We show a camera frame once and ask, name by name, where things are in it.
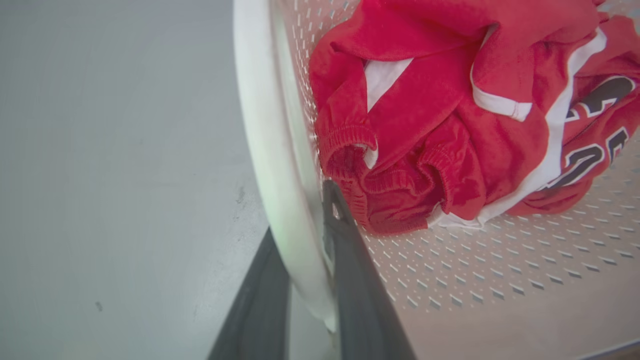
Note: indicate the white perforated laundry basket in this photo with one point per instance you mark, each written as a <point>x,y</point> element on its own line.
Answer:
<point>500,280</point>

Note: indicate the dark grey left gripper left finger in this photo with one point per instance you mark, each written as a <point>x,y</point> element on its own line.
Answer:
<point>257,310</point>

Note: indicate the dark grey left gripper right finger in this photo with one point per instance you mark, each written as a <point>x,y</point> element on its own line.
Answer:
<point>357,290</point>

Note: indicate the red sports jersey garment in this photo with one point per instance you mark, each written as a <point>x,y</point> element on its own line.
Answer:
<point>450,125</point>

